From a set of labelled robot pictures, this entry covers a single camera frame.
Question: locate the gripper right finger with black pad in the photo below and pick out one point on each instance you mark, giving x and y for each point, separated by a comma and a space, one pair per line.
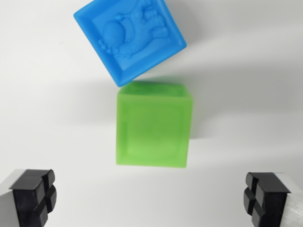
270, 198

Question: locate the green rubber toy cube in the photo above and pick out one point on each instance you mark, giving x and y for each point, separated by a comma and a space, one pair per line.
154, 132

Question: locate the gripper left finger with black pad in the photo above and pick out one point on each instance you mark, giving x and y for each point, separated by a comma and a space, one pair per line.
26, 198

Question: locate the blue rubber toy cube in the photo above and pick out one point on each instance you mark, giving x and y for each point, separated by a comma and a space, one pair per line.
132, 37

